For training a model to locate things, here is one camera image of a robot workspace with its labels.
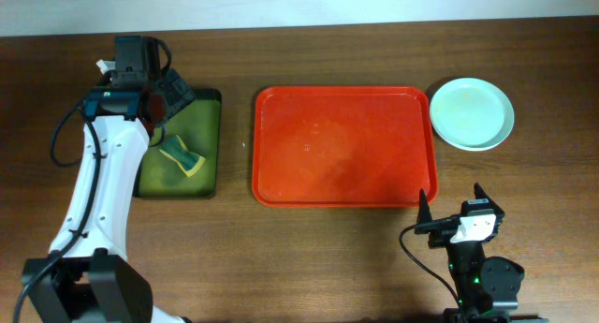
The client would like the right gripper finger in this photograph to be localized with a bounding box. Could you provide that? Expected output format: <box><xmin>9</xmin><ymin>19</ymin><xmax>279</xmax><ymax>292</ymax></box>
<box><xmin>416</xmin><ymin>189</ymin><xmax>432</xmax><ymax>226</ymax></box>
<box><xmin>474</xmin><ymin>183</ymin><xmax>490</xmax><ymax>201</ymax></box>

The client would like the green and yellow sponge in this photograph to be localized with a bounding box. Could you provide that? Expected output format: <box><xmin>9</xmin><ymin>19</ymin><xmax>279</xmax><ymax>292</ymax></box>
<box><xmin>159</xmin><ymin>135</ymin><xmax>206</xmax><ymax>177</ymax></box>

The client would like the light green plate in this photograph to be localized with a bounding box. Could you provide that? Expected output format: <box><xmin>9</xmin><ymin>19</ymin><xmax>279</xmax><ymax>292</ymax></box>
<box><xmin>430</xmin><ymin>78</ymin><xmax>515</xmax><ymax>127</ymax></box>

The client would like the white plate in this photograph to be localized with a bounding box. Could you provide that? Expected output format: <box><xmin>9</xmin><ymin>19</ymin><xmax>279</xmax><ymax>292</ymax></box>
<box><xmin>433</xmin><ymin>123</ymin><xmax>515</xmax><ymax>152</ymax></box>

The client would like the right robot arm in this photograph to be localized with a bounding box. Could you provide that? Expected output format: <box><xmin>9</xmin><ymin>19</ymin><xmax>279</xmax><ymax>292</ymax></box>
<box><xmin>415</xmin><ymin>184</ymin><xmax>525</xmax><ymax>322</ymax></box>

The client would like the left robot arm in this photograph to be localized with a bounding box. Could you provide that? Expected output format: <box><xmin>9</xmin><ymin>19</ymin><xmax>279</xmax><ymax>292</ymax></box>
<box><xmin>12</xmin><ymin>36</ymin><xmax>196</xmax><ymax>322</ymax></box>

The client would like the black tray with green water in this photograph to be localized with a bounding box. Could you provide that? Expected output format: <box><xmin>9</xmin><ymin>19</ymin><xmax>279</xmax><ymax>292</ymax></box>
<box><xmin>133</xmin><ymin>88</ymin><xmax>222</xmax><ymax>199</ymax></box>

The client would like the red plastic tray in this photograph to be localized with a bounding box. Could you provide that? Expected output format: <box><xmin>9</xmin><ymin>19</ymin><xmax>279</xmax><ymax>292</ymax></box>
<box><xmin>252</xmin><ymin>85</ymin><xmax>440</xmax><ymax>208</ymax></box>

